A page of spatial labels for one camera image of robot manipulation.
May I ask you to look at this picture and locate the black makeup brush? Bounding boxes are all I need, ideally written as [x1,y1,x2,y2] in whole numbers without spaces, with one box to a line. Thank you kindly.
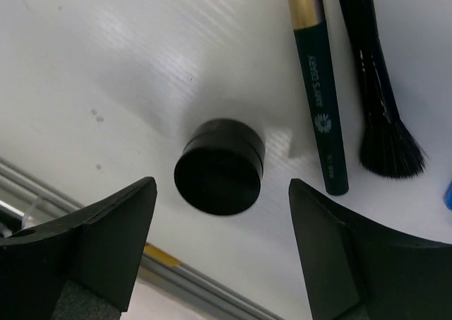
[339,0,426,179]

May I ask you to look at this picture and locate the aluminium front rail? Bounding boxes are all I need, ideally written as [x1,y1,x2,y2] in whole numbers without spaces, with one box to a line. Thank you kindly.
[1,161,275,319]

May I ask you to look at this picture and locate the blue compartment tray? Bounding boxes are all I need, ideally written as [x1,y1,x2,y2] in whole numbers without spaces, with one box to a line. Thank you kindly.
[444,182,452,211]

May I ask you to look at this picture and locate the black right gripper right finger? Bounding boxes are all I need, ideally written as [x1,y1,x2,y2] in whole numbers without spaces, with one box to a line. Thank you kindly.
[289,179,451,319]

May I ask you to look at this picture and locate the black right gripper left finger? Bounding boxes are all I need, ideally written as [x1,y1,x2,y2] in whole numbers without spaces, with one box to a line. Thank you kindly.
[1,177,157,319]

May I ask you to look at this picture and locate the gold green mascara tube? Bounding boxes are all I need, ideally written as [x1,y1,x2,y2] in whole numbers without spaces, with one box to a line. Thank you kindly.
[288,0,349,196]

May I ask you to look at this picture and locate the black round jar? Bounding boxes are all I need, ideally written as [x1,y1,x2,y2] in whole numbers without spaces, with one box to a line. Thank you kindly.
[174,118,266,216]

